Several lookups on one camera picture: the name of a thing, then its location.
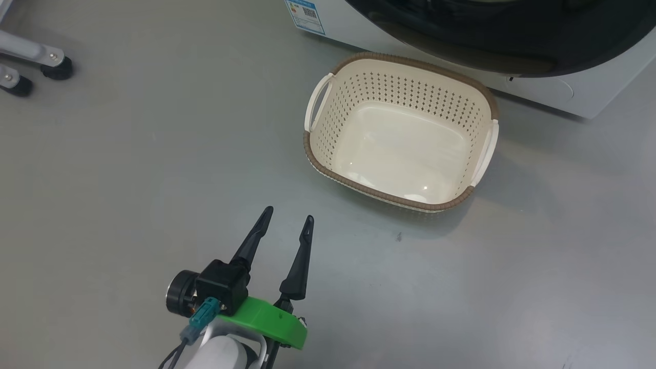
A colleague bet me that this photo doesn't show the grey stand leg with caster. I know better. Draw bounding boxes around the grey stand leg with caster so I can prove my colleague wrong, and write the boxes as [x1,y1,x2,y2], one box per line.
[0,64,33,97]
[0,29,73,80]

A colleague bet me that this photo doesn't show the white front-load washing machine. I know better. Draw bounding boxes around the white front-load washing machine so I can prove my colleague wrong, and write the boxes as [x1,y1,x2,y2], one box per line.
[285,0,656,119]

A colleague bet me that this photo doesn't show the round filter cover flap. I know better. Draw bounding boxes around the round filter cover flap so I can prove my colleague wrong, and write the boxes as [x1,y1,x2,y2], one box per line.
[556,77,576,102]

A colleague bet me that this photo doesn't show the round dark washing machine door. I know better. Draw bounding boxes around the round dark washing machine door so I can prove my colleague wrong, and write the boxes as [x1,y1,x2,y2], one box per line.
[344,0,656,78]

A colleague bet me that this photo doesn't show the blue energy label sticker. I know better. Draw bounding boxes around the blue energy label sticker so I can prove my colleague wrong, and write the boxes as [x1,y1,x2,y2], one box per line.
[285,0,326,35]

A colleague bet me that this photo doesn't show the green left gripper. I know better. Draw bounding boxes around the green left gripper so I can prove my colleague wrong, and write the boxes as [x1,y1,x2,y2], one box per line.
[215,206,315,351]

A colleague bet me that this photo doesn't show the cream perforated laundry basket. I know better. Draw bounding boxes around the cream perforated laundry basket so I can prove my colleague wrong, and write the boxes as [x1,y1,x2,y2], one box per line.
[303,52,499,213]

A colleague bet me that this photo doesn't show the black cable teal connector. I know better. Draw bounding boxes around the black cable teal connector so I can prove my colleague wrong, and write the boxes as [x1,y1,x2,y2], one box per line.
[158,297,222,369]

